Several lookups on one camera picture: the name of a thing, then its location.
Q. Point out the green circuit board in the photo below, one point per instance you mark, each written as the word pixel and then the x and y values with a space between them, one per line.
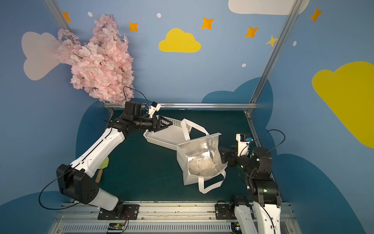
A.
pixel 116 227
pixel 235 228

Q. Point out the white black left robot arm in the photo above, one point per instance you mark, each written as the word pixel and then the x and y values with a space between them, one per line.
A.
pixel 76 179

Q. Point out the aluminium right corner post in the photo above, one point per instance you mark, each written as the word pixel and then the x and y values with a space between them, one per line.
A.
pixel 287 27

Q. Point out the aluminium left corner post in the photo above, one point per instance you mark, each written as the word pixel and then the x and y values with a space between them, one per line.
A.
pixel 57 13

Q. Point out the aluminium back table rail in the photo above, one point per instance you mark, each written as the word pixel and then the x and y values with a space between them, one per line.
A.
pixel 223 106

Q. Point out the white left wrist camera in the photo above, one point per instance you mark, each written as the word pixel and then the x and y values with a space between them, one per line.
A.
pixel 153 108

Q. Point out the green toy shovel wooden handle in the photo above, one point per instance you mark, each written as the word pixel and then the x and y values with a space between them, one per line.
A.
pixel 101 168

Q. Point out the white insulated delivery bag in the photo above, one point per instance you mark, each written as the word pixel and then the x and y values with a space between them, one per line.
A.
pixel 200 159

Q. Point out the white ice pack blue print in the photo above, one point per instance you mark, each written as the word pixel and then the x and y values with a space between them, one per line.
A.
pixel 206 168

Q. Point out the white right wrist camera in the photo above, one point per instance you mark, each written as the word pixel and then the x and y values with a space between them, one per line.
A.
pixel 244 140

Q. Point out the aluminium corner post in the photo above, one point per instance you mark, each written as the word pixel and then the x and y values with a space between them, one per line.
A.
pixel 57 13
pixel 287 27

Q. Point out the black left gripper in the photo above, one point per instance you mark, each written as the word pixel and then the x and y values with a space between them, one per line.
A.
pixel 155 123

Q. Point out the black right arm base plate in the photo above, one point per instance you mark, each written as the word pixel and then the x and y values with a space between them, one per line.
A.
pixel 224 210

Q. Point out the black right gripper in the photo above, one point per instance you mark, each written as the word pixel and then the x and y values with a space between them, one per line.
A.
pixel 231 156

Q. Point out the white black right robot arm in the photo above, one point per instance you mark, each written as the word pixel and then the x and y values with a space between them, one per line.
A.
pixel 263 216

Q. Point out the pink artificial blossom tree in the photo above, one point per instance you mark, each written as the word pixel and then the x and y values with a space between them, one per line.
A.
pixel 103 66

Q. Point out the white perforated plastic basket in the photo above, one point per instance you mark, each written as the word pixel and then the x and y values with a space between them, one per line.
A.
pixel 168 138

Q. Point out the left green circuit board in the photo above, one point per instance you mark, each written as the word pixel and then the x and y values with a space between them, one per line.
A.
pixel 116 227

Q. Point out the right green circuit board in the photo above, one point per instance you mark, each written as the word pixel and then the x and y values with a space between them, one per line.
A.
pixel 235 228

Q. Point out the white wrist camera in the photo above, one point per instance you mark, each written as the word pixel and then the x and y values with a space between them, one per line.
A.
pixel 153 108
pixel 244 140

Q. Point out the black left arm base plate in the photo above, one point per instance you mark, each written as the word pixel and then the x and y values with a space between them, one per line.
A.
pixel 131 211

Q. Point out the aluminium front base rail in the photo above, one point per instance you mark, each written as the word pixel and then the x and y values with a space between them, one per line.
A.
pixel 159 217

